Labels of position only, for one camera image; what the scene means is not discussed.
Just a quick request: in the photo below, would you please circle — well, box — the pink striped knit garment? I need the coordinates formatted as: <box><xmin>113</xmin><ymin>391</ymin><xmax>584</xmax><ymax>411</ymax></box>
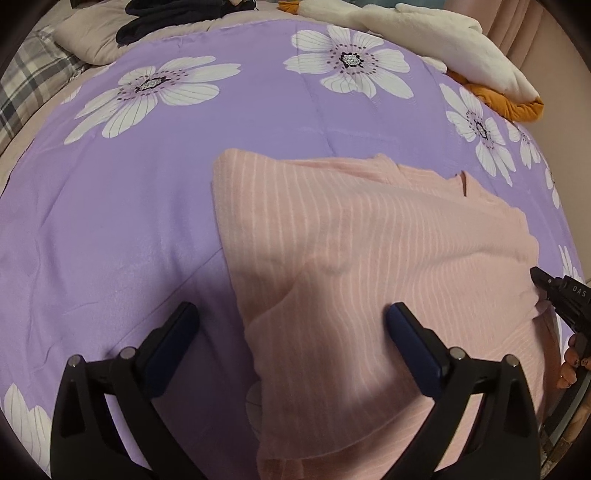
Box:
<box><xmin>213</xmin><ymin>150</ymin><xmax>560</xmax><ymax>479</ymax></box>

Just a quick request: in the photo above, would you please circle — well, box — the dark navy clothes pile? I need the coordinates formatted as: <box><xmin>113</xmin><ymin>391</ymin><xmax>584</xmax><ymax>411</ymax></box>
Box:
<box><xmin>115</xmin><ymin>0</ymin><xmax>256</xmax><ymax>46</ymax></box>

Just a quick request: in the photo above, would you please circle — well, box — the right hand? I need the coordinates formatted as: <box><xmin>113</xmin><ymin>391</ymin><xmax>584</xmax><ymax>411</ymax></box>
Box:
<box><xmin>556</xmin><ymin>333</ymin><xmax>590</xmax><ymax>390</ymax></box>

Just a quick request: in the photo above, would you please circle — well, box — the purple floral duvet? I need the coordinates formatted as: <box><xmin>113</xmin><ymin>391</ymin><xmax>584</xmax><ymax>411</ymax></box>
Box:
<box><xmin>1</xmin><ymin>20</ymin><xmax>582</xmax><ymax>479</ymax></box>

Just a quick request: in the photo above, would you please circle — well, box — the pink curtain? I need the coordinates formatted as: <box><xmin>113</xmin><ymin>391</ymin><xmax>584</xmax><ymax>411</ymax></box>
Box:
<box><xmin>444</xmin><ymin>1</ymin><xmax>590</xmax><ymax>131</ymax></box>

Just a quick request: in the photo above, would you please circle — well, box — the white plush goose toy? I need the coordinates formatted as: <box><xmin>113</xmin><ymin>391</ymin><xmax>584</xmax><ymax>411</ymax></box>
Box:
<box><xmin>279</xmin><ymin>1</ymin><xmax>544</xmax><ymax>123</ymax></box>

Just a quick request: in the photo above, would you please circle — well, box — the grey plaid pillow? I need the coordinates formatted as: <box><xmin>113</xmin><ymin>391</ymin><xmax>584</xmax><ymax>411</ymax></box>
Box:
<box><xmin>0</xmin><ymin>26</ymin><xmax>88</xmax><ymax>152</ymax></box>

